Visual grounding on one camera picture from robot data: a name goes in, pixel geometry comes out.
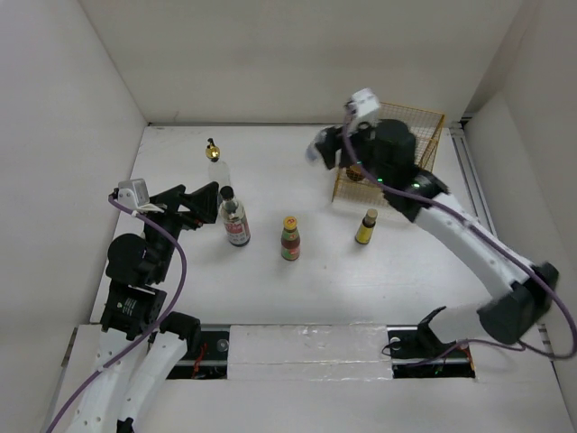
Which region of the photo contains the clear gold spout oil bottle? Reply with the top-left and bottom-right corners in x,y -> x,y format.
206,138 -> 232,188

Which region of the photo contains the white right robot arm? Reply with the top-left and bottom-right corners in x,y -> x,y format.
307,119 -> 559,357

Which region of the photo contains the small yellow label bottle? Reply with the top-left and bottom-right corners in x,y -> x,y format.
355,208 -> 378,244

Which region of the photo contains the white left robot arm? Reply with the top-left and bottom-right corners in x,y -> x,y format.
48,179 -> 219,432

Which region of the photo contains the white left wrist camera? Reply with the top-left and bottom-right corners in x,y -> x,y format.
115,179 -> 150,213

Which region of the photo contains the black cap vinegar bottle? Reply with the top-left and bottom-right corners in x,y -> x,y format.
219,186 -> 251,247

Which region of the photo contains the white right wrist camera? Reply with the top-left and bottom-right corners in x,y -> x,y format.
344,88 -> 380,127

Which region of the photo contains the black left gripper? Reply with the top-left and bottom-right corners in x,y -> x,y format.
140,180 -> 218,280

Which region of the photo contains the silver lid spice shaker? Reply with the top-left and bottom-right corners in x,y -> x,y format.
305,137 -> 324,164

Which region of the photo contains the red lid chili sauce jar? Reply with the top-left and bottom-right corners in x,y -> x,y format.
345,166 -> 364,182

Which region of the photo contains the gold wire mesh rack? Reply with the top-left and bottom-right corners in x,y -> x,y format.
332,103 -> 445,207

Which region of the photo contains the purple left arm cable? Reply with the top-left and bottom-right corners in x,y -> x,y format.
44,192 -> 188,433

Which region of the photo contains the yellow cap red sauce bottle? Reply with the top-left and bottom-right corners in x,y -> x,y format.
281,216 -> 300,261

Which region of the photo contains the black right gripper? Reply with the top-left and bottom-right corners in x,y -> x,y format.
316,113 -> 392,187

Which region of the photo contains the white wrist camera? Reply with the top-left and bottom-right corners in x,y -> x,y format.
115,179 -> 150,213
344,88 -> 380,127

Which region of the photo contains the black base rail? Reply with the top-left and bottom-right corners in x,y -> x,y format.
169,325 -> 476,382

